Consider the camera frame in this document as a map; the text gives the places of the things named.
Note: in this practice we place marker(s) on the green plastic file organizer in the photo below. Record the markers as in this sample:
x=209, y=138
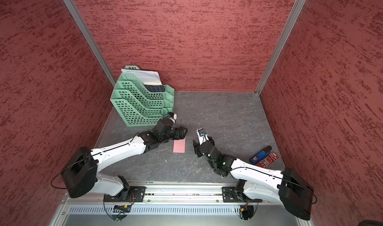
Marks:
x=136, y=105

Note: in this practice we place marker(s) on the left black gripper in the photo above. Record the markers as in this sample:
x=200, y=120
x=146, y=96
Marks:
x=182, y=134

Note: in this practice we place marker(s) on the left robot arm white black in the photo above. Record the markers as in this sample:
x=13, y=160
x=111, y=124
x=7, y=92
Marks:
x=82, y=173

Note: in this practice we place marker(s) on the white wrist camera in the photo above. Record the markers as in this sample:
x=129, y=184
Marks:
x=202, y=136
x=172, y=116

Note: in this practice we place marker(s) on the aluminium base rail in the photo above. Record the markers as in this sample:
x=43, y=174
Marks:
x=206, y=193

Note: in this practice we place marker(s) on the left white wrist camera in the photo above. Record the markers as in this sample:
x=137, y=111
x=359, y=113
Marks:
x=172, y=116

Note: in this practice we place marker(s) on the dark folder in organizer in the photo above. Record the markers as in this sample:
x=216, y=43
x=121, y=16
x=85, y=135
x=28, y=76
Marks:
x=155, y=88

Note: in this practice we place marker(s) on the pink square paper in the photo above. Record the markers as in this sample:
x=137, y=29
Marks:
x=179, y=146

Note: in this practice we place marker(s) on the white papers in organizer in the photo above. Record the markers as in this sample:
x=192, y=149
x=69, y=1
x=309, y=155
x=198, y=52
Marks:
x=146, y=77

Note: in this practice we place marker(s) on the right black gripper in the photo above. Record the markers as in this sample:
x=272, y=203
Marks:
x=197, y=149

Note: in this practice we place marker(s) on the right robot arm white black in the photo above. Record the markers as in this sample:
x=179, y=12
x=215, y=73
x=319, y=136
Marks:
x=270, y=178

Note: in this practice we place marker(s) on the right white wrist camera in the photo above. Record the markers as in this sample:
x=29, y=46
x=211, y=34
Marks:
x=202, y=136

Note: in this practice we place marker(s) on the red small box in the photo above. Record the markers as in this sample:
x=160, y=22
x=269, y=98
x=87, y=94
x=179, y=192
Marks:
x=268, y=160

